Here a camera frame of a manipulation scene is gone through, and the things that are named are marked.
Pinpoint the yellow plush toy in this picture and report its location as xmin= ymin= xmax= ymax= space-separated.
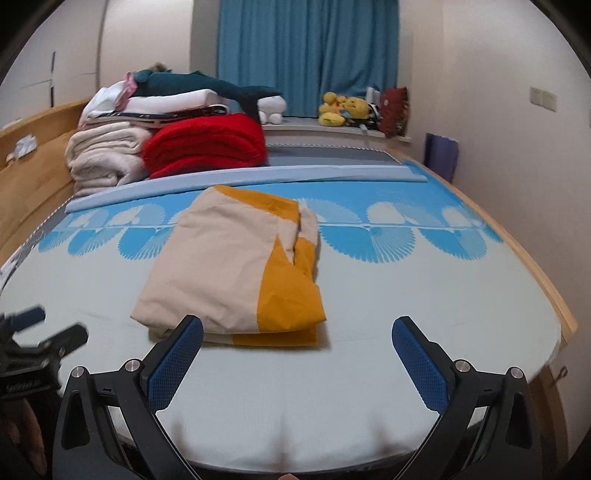
xmin=318 ymin=91 xmax=347 ymax=127
xmin=344 ymin=96 xmax=370 ymax=125

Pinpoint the grey mat with dotted trim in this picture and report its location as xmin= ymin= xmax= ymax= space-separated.
xmin=265 ymin=143 xmax=404 ymax=167

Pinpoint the red folded blanket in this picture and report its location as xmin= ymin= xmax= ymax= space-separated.
xmin=142 ymin=113 xmax=269 ymax=181

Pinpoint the white folded cloth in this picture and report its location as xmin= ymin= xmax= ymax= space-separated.
xmin=81 ymin=83 xmax=130 ymax=118

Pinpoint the white wardrobe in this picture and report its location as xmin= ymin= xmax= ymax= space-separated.
xmin=0 ymin=0 xmax=195 ymax=125

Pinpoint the window sill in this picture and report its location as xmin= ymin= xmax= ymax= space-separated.
xmin=263 ymin=115 xmax=411 ymax=144

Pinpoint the white plastic bag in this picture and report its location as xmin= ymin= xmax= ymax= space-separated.
xmin=14 ymin=134 xmax=38 ymax=158

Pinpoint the wooden bed frame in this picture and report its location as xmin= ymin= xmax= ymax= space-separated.
xmin=406 ymin=157 xmax=578 ymax=462

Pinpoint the dark patterned folded cloth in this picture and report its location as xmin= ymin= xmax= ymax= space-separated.
xmin=92 ymin=105 xmax=229 ymax=127

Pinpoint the person's left hand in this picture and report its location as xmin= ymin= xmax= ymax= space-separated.
xmin=0 ymin=399 xmax=49 ymax=478

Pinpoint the purple bag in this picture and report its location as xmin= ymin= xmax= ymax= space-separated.
xmin=424 ymin=133 xmax=459 ymax=183

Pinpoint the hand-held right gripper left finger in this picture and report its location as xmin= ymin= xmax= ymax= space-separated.
xmin=52 ymin=315 xmax=204 ymax=480

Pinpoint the beige and orange hooded jacket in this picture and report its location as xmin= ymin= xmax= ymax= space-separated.
xmin=130 ymin=185 xmax=328 ymax=347

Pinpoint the cream folded blanket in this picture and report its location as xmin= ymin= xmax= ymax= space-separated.
xmin=66 ymin=122 xmax=153 ymax=192

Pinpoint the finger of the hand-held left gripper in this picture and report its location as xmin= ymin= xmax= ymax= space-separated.
xmin=14 ymin=323 xmax=89 ymax=358
xmin=0 ymin=307 xmax=46 ymax=330

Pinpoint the teal shark plush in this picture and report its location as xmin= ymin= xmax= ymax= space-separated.
xmin=131 ymin=69 xmax=284 ymax=123

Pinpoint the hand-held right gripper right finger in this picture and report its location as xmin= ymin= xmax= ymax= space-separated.
xmin=392 ymin=316 xmax=543 ymax=480

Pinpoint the light blue foam strip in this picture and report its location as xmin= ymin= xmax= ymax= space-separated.
xmin=65 ymin=164 xmax=429 ymax=214

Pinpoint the dark red cushion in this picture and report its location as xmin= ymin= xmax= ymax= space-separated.
xmin=379 ymin=87 xmax=410 ymax=138

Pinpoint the blue curtain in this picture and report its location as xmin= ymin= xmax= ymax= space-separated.
xmin=217 ymin=0 xmax=400 ymax=118

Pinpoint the wall switch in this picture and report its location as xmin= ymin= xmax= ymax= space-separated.
xmin=529 ymin=86 xmax=558 ymax=112

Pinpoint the wooden headboard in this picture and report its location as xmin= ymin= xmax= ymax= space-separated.
xmin=0 ymin=97 xmax=100 ymax=264

